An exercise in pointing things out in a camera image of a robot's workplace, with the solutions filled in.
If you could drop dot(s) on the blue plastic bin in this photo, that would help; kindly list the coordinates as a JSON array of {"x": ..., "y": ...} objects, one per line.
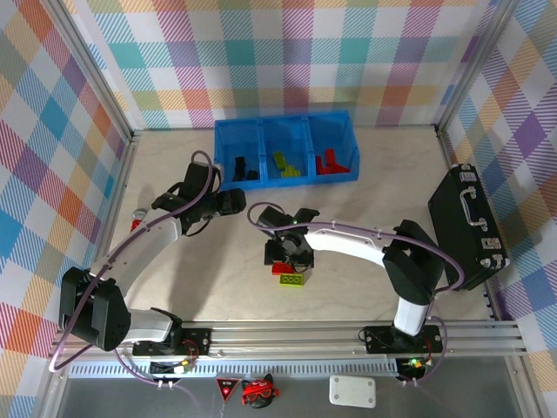
[
  {"x": 237, "y": 139},
  {"x": 333, "y": 132},
  {"x": 285, "y": 137}
]

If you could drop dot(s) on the aluminium corner post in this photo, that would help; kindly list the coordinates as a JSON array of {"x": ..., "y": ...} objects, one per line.
[
  {"x": 93, "y": 65},
  {"x": 474, "y": 65}
]

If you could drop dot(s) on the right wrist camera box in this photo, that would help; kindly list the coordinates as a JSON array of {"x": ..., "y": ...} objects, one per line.
[{"x": 306, "y": 214}]

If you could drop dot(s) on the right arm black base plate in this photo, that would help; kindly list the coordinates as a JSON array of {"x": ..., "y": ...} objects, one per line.
[{"x": 376, "y": 344}]

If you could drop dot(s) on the black hard case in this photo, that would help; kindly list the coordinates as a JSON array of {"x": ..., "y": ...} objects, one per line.
[{"x": 457, "y": 244}]

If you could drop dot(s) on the aluminium cross rail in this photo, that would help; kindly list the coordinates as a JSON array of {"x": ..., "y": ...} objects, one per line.
[{"x": 283, "y": 339}]

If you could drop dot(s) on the yellow power connector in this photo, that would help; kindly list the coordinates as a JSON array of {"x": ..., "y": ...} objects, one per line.
[
  {"x": 415, "y": 362},
  {"x": 185, "y": 368}
]

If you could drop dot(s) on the red triangle sticker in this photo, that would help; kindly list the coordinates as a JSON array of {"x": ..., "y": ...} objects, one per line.
[{"x": 226, "y": 388}]

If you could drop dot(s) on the red gumball machine toy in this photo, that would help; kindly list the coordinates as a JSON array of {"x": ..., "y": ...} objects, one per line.
[{"x": 138, "y": 217}]

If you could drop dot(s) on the white rectangular plate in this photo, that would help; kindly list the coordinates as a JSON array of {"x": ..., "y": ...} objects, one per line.
[{"x": 352, "y": 391}]

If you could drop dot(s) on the right black-white robot arm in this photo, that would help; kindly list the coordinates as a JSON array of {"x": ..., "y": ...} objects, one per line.
[{"x": 348, "y": 244}]

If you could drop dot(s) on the left black-white robot arm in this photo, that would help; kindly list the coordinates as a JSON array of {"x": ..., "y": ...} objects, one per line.
[{"x": 148, "y": 244}]

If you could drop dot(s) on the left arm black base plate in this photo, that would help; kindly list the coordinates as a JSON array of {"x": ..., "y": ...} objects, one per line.
[{"x": 200, "y": 341}]

